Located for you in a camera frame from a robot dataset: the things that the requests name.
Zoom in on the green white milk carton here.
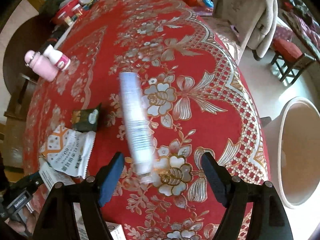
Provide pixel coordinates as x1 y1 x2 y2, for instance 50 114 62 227
39 157 75 191

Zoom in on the white tube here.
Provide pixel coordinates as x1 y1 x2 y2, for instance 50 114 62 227
119 72 155 184

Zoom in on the white medicine box rainbow logo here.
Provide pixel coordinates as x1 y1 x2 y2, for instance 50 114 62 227
106 222 126 240

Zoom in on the beige trash bin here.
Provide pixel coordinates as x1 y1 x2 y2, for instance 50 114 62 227
264 97 319 209

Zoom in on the orange white snack wrapper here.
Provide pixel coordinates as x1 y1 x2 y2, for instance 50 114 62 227
40 125 96 179

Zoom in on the dark green snack packet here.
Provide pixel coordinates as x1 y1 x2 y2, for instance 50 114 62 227
71 104 101 132

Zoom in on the pink thermos bottle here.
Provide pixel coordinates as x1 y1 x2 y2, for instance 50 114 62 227
24 50 59 82

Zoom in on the white pill bottle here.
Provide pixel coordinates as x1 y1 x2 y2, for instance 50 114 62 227
43 44 71 71

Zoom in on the dark round folded tabletop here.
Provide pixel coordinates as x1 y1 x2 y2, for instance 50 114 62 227
3 13 58 94

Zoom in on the red cushioned stool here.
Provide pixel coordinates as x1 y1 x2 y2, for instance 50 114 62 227
271 38 316 86

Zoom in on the red floral tablecloth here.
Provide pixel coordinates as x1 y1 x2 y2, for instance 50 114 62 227
23 0 268 239

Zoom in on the red plastic basin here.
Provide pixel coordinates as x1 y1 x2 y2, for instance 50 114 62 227
51 0 79 25

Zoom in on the chair with beige coat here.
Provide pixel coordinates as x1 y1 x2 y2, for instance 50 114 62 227
213 0 278 61

